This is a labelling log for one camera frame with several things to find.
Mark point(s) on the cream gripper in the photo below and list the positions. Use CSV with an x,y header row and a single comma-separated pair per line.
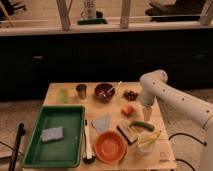
x,y
147,112

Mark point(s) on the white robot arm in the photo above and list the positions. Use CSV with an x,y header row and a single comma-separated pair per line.
x,y
154,84

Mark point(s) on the dark brown bowl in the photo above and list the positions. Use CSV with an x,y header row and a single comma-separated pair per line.
x,y
104,92

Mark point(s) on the orange-red bowl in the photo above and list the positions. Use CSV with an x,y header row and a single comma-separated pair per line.
x,y
109,147

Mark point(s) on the green cucumber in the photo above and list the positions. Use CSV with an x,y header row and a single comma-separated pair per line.
x,y
145,125

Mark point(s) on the bunch of dark grapes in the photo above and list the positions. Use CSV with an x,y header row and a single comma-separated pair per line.
x,y
130,95

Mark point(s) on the brown block eraser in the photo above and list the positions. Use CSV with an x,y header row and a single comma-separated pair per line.
x,y
129,134

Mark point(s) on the grey cloth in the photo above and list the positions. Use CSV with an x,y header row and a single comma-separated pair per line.
x,y
101,124

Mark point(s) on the green translucent cup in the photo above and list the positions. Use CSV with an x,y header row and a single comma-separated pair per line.
x,y
63,95

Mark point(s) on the grey sponge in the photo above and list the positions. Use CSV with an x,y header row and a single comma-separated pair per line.
x,y
51,134

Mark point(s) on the green plastic tray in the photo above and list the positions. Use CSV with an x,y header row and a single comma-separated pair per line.
x,y
63,153

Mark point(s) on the white mug on green tray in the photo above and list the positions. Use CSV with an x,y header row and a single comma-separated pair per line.
x,y
90,15

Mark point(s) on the black stand pole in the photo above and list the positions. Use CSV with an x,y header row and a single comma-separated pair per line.
x,y
19,135

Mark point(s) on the white handled brush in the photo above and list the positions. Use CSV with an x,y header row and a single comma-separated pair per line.
x,y
89,155

